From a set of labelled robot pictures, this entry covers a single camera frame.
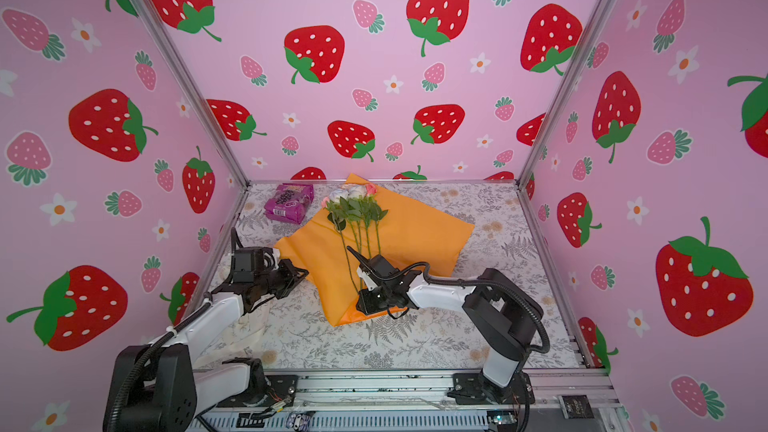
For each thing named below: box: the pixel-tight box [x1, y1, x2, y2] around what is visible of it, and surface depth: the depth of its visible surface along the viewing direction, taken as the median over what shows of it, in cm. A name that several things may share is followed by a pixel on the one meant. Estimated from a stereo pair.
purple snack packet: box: [264, 183, 315, 225], surface depth 109 cm
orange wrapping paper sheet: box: [273, 198, 475, 327], surface depth 106 cm
